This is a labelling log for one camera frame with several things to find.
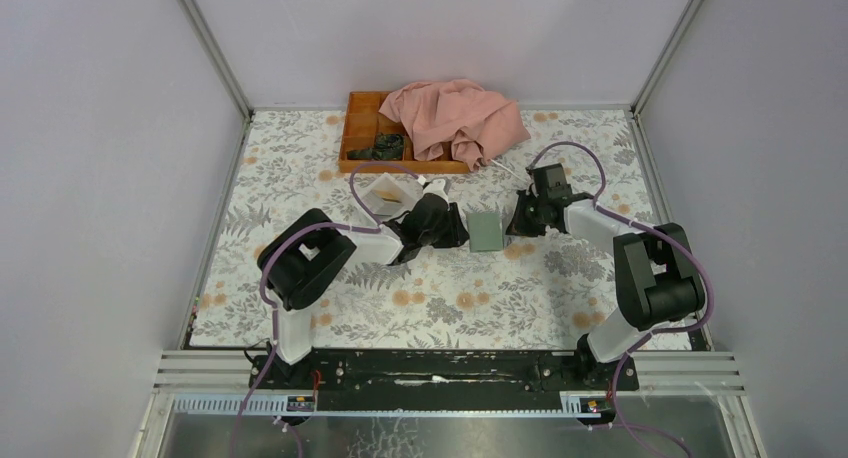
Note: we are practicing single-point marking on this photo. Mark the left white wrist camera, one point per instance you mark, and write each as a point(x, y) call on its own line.
point(438, 187)

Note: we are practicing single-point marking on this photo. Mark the green card holder wallet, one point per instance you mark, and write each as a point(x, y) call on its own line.
point(486, 232)

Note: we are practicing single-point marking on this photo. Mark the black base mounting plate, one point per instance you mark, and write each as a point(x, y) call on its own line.
point(436, 379)

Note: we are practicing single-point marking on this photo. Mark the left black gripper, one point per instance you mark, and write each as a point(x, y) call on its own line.
point(455, 234)

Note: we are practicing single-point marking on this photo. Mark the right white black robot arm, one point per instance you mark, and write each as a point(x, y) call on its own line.
point(656, 283)

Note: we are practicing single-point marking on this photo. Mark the wooden compartment tray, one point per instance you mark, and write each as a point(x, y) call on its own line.
point(364, 123)

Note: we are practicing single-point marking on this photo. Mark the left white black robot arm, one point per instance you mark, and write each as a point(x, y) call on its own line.
point(301, 263)

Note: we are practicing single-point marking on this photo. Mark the floral patterned table mat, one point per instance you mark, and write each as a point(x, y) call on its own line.
point(535, 293)

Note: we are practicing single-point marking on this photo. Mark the white slotted cable duct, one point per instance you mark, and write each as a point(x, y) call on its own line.
point(288, 405)

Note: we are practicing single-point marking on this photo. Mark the dark green crumpled item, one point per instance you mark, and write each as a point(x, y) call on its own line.
point(386, 147)

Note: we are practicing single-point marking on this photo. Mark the pink cloth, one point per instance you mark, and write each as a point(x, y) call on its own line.
point(458, 117)

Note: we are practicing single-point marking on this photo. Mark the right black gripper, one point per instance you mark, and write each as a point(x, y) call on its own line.
point(518, 226)

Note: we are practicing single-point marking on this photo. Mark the white plastic card box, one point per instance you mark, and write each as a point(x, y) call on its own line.
point(410, 193)

